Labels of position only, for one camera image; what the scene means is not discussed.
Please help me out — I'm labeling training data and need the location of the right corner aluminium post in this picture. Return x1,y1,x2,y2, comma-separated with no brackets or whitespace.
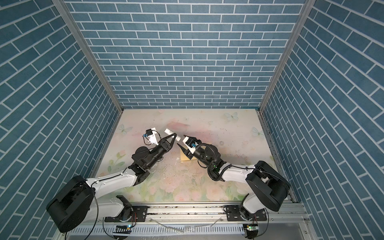
259,0,316,113

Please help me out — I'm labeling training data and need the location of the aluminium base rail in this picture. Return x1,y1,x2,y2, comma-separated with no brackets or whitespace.
60,202,310,231

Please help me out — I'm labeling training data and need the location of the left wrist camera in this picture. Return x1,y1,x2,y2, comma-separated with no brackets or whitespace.
143,128,160,146

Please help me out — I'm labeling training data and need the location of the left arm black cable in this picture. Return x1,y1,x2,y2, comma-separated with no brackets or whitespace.
64,130,164,240

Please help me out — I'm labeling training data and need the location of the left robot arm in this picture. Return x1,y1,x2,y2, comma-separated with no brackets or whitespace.
46,132,180,233

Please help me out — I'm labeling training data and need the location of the left corner aluminium post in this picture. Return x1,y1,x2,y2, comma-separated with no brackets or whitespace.
52,0,124,114

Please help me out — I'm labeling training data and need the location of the corner aluminium post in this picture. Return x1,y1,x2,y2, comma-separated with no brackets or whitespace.
52,0,124,114
259,0,316,113

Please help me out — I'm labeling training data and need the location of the white slotted cable duct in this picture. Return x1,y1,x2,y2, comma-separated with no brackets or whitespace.
68,224,245,237

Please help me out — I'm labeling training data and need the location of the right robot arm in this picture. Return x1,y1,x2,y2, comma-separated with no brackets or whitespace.
179,136,291,220

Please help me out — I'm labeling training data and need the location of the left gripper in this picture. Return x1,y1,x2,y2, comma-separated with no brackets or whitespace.
144,133,176,171

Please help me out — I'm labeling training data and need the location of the yellow envelope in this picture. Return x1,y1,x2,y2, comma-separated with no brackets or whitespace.
180,150,197,163

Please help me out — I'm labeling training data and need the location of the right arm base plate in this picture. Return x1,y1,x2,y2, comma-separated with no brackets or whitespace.
223,205,267,222

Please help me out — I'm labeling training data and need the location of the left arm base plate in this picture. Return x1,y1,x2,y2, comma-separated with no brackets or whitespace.
105,206,148,224

